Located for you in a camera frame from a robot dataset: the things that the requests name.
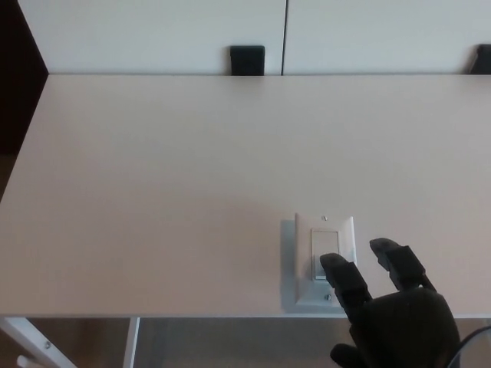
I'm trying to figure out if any grey switch mounting box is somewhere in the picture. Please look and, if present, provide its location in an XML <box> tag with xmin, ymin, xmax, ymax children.
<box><xmin>281</xmin><ymin>218</ymin><xmax>347</xmax><ymax>317</ymax></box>

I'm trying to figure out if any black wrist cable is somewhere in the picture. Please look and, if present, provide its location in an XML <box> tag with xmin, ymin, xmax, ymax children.
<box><xmin>447</xmin><ymin>324</ymin><xmax>491</xmax><ymax>368</ymax></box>

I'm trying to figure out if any white switch wall plate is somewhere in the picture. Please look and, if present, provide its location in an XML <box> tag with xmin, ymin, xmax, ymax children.
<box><xmin>294</xmin><ymin>212</ymin><xmax>358</xmax><ymax>308</ymax></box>

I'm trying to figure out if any white table left leg frame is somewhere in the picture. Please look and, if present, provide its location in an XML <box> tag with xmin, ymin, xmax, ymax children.
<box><xmin>0</xmin><ymin>316</ymin><xmax>141</xmax><ymax>368</ymax></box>

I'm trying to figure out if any white cabinet door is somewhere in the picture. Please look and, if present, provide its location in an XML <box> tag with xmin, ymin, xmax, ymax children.
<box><xmin>16</xmin><ymin>0</ymin><xmax>288</xmax><ymax>77</ymax></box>
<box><xmin>282</xmin><ymin>0</ymin><xmax>491</xmax><ymax>76</ymax></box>

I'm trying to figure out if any white rocker light switch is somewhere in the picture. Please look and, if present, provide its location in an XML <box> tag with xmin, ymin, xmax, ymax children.
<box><xmin>309</xmin><ymin>228</ymin><xmax>342</xmax><ymax>282</ymax></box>

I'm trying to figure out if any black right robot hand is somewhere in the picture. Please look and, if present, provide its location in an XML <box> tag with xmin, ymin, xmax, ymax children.
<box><xmin>319</xmin><ymin>237</ymin><xmax>462</xmax><ymax>368</ymax></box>

